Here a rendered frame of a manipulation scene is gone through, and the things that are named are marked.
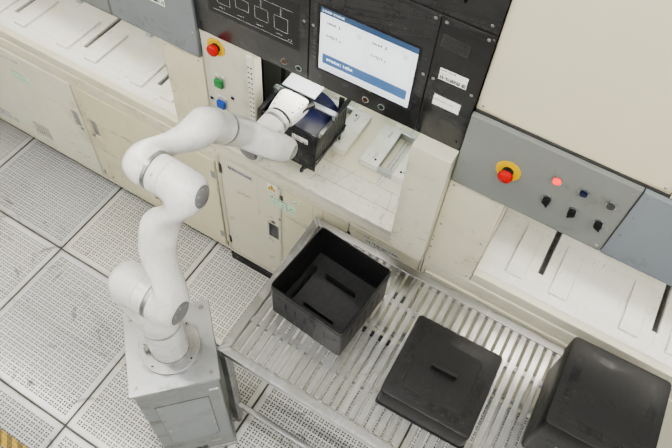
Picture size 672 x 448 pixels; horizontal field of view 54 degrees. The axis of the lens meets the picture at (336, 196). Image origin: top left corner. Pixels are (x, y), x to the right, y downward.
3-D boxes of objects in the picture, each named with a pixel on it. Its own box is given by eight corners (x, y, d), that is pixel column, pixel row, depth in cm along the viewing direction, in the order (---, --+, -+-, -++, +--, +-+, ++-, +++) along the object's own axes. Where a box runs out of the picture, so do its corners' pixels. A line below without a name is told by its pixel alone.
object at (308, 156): (258, 151, 230) (255, 86, 205) (290, 115, 241) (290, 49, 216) (317, 181, 224) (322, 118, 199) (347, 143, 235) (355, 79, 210)
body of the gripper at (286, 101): (263, 121, 205) (283, 99, 211) (291, 134, 202) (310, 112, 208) (262, 104, 199) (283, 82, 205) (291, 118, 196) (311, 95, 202)
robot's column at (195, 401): (167, 460, 260) (128, 399, 198) (160, 392, 275) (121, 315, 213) (237, 443, 265) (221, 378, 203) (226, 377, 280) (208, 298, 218)
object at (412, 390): (374, 401, 202) (378, 387, 191) (414, 324, 217) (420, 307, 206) (462, 451, 195) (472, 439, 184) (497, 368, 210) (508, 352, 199)
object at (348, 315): (320, 251, 231) (322, 225, 217) (386, 294, 223) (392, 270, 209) (270, 309, 217) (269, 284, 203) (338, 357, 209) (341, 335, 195)
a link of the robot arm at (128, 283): (163, 348, 188) (149, 313, 169) (113, 317, 193) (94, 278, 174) (190, 316, 195) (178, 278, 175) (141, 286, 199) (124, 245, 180)
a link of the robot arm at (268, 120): (287, 121, 195) (261, 109, 197) (262, 150, 188) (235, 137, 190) (287, 140, 202) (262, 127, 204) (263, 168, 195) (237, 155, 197)
